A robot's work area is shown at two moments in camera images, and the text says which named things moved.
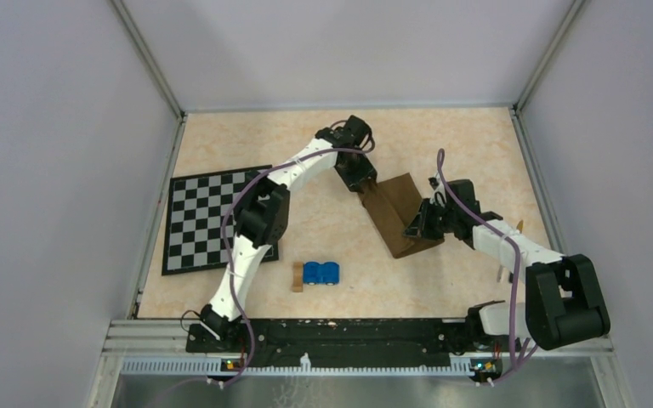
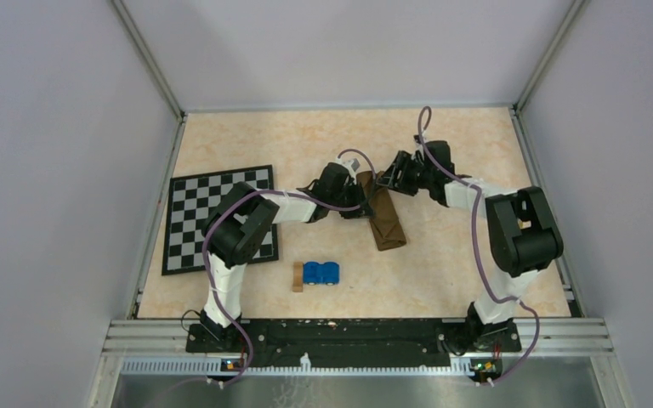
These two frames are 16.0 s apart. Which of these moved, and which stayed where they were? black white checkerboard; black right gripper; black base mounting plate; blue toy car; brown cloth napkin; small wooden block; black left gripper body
Moved: black right gripper; brown cloth napkin; black left gripper body
Stayed: blue toy car; small wooden block; black white checkerboard; black base mounting plate
